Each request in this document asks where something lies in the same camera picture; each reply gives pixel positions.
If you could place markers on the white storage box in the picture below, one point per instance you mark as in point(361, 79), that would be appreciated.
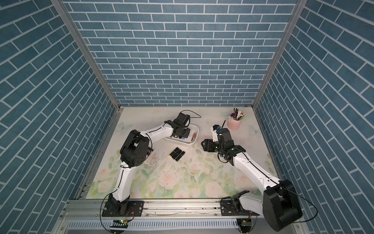
point(186, 142)

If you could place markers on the right green circuit board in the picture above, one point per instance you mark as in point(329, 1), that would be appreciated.
point(244, 226)

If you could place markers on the green circuit board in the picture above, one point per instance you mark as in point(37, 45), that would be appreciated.
point(119, 224)
point(244, 226)

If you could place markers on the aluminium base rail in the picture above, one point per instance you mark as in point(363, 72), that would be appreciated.
point(159, 216)

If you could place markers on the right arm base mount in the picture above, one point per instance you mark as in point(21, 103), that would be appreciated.
point(228, 207)

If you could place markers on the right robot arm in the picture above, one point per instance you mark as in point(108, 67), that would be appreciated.
point(278, 202)

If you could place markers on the black silver-band lipstick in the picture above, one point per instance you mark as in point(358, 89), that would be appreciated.
point(176, 153)

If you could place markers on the red lip gloss tube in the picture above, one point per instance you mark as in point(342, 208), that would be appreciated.
point(194, 137)

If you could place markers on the left green circuit board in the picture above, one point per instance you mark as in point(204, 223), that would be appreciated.
point(119, 224)

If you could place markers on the pink metal pen bucket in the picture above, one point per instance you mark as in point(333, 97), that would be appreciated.
point(233, 124)

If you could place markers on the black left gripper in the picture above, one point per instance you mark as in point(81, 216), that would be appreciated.
point(187, 133)

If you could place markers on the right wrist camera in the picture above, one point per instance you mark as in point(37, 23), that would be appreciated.
point(214, 132)

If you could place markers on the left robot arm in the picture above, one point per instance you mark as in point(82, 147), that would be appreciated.
point(135, 150)

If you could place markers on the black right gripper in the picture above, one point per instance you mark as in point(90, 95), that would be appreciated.
point(208, 145)

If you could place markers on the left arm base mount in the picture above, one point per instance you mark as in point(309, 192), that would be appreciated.
point(126, 208)

